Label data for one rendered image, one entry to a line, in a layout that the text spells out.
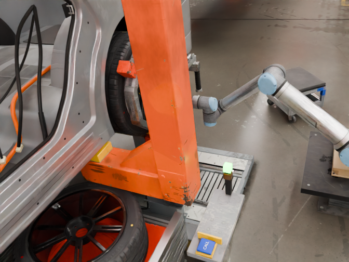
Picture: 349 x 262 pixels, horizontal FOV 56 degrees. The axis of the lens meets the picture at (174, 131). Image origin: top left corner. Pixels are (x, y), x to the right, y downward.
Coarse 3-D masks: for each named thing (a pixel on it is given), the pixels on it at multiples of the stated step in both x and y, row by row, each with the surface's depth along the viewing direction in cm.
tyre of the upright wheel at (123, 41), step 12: (120, 36) 194; (120, 48) 184; (108, 60) 184; (108, 72) 182; (108, 84) 183; (120, 84) 183; (108, 96) 185; (120, 96) 185; (108, 108) 188; (120, 108) 187; (120, 120) 190; (120, 132) 205; (132, 132) 203; (144, 132) 217
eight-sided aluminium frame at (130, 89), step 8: (128, 80) 183; (136, 80) 182; (128, 88) 182; (136, 88) 183; (128, 96) 185; (136, 96) 185; (128, 104) 188; (136, 104) 186; (136, 112) 189; (136, 120) 193; (144, 120) 197; (144, 128) 209
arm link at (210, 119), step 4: (216, 112) 232; (204, 116) 229; (208, 116) 227; (212, 116) 228; (216, 116) 232; (204, 120) 232; (208, 120) 229; (212, 120) 229; (208, 124) 231; (212, 124) 231
